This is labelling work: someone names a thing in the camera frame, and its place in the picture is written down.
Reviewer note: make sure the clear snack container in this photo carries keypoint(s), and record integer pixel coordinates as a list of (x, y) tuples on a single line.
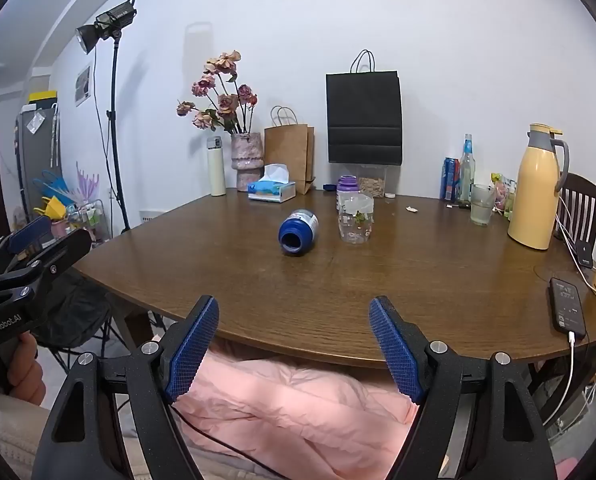
[(373, 181)]

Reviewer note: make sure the brown paper bag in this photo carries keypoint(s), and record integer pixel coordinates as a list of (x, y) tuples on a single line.
[(289, 155)]

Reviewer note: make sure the small wall poster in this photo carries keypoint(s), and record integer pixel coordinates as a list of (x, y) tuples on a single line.
[(82, 85)]

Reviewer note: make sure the black folding chair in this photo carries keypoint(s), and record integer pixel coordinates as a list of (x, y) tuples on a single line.
[(77, 312)]

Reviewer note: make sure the dark wooden chair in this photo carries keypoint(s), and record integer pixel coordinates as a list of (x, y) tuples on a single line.
[(583, 210)]

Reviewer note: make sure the white thermos bottle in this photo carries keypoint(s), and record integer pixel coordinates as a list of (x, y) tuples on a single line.
[(216, 166)]

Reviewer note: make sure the clear glass bottle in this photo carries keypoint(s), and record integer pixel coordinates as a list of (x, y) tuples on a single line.
[(466, 172)]

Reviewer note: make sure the person's left forearm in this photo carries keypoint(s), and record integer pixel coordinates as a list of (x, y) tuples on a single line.
[(10, 435)]

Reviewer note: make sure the clear glass with plant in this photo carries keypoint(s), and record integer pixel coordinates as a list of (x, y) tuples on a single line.
[(356, 221)]

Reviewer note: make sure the blue drink can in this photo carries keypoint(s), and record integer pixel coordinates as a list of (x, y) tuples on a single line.
[(449, 179)]

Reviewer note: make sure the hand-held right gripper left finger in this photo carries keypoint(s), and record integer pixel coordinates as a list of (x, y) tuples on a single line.
[(192, 352)]

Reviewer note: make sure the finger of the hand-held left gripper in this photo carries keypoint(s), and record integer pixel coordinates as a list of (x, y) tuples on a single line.
[(31, 234), (60, 256)]

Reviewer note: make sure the person's left hand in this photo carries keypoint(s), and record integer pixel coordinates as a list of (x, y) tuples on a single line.
[(25, 375)]

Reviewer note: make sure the grey refrigerator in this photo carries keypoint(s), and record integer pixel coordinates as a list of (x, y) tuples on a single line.
[(35, 155)]

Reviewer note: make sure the black paper bag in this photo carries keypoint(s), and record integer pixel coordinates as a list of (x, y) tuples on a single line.
[(364, 117)]

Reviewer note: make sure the black light stand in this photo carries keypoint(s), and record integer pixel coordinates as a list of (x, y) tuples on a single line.
[(117, 140)]

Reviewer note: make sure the black smartphone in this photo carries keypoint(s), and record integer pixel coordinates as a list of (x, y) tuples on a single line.
[(568, 306)]

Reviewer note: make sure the black studio light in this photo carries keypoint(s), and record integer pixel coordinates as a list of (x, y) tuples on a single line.
[(106, 22)]

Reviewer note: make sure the dried rose bouquet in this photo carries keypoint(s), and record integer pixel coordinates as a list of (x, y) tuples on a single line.
[(220, 94)]

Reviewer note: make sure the black power adapter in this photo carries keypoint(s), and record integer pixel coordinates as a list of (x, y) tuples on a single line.
[(585, 255)]

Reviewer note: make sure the blue tissue box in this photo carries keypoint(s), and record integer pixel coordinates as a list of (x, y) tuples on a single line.
[(272, 190)]

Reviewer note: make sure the pink stone vase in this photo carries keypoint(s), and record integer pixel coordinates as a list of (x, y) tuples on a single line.
[(247, 159)]

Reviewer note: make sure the yellow box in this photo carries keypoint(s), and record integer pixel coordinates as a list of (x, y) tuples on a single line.
[(42, 96)]

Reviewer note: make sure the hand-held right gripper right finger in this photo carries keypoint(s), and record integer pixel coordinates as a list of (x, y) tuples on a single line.
[(397, 355)]

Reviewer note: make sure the rack with colourful clutter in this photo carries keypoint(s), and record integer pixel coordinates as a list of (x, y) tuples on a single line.
[(72, 205)]

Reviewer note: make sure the colourful snack packets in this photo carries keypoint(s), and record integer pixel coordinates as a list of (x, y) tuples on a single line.
[(502, 191)]

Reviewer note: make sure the yellow thermos jug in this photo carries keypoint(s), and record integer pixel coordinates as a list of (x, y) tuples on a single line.
[(535, 195)]

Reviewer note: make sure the pink padded garment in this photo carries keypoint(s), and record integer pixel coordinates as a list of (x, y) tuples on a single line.
[(288, 410)]

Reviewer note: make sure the purple lid bottle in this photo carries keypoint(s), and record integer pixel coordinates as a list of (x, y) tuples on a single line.
[(347, 187)]

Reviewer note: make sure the clear drinking glass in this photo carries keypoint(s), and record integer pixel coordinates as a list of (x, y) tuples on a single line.
[(482, 205)]

